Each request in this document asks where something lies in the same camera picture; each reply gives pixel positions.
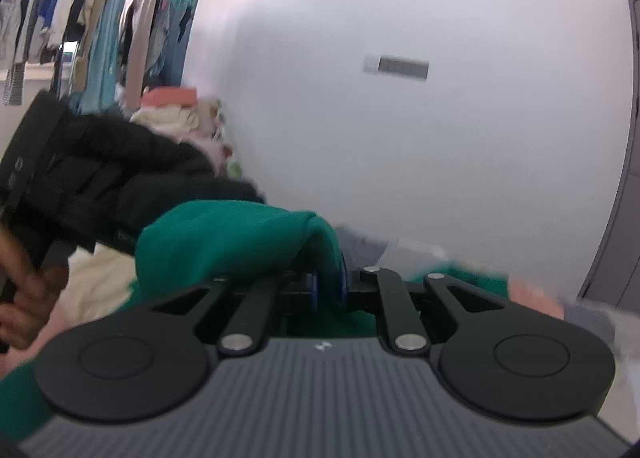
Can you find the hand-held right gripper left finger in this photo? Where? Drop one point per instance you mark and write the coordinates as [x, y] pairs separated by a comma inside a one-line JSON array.
[[313, 290]]

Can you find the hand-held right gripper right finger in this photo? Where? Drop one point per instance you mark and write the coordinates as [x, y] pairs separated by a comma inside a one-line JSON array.
[[344, 285]]

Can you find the green sweatshirt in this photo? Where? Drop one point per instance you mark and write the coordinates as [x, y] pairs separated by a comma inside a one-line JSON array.
[[225, 238]]

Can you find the pile of mixed clothes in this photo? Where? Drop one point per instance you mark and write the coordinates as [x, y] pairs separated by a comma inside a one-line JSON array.
[[175, 123]]

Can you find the row of hanging clothes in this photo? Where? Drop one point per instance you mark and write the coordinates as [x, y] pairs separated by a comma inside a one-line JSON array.
[[100, 13]]

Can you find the person's left hand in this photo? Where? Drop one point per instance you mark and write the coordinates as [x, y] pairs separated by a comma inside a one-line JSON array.
[[25, 298]]

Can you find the black jacket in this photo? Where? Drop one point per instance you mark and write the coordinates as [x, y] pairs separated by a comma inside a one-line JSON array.
[[165, 163]]

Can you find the grey door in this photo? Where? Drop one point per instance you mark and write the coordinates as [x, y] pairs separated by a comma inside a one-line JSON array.
[[620, 213]]

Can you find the grey wall panel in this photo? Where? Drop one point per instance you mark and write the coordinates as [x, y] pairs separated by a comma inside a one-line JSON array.
[[400, 67]]

